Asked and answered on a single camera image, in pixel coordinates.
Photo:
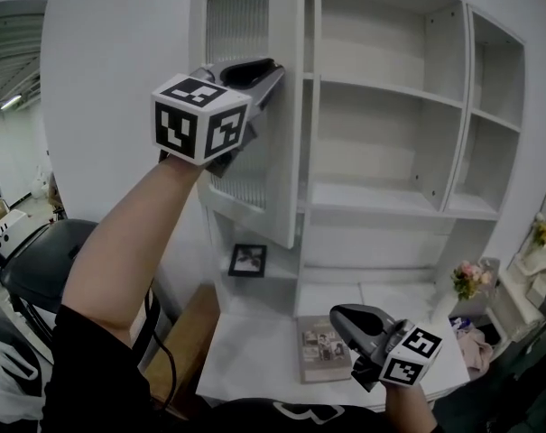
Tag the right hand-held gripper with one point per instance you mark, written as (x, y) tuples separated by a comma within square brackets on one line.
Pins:
[(408, 359)]

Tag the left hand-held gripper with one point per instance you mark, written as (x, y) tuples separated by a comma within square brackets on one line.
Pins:
[(196, 122)]

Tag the white ribbed-glass cabinet door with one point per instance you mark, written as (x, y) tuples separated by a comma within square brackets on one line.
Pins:
[(284, 174)]

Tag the person's left forearm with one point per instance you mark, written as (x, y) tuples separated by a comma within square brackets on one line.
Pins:
[(132, 242)]

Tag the person's right forearm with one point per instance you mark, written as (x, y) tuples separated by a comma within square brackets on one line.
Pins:
[(408, 408)]

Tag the white open-shelf cabinet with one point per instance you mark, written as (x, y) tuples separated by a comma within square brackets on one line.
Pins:
[(381, 151)]

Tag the grey photo book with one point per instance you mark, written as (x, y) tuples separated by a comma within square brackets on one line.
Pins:
[(320, 368)]

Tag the pink flower bouquet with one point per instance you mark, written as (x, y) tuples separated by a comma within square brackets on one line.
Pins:
[(471, 278)]

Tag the pink cloth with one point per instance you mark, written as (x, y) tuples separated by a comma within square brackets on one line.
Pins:
[(478, 350)]

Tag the brown wooden board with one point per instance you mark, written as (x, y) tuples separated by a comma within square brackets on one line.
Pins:
[(196, 327)]

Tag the yellow flower bouquet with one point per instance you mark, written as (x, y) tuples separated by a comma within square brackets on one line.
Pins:
[(543, 233)]

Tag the person's black shirt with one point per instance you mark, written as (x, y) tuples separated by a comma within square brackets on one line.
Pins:
[(96, 377)]

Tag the black chair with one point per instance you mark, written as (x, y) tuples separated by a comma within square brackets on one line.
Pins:
[(42, 260)]

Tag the white appliance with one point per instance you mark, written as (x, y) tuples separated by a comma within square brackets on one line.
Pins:
[(6, 233)]

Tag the white plastic bag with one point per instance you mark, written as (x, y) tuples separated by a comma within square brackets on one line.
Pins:
[(6, 377)]

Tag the black picture frame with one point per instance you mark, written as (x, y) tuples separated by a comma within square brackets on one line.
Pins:
[(247, 260)]

